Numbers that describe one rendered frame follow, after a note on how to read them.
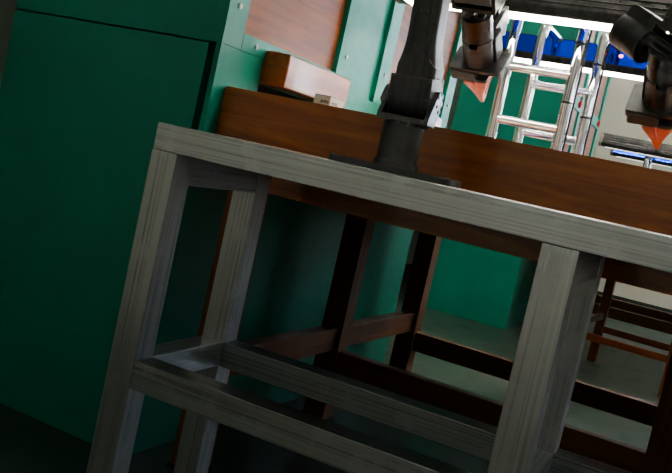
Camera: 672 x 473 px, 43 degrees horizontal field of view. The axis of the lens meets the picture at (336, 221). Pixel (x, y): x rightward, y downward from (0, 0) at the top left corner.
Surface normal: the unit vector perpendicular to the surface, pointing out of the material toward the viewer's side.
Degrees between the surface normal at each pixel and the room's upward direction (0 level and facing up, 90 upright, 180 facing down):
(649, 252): 90
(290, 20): 90
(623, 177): 90
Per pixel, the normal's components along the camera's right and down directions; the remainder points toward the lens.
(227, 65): 0.88, 0.22
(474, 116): -0.40, -0.02
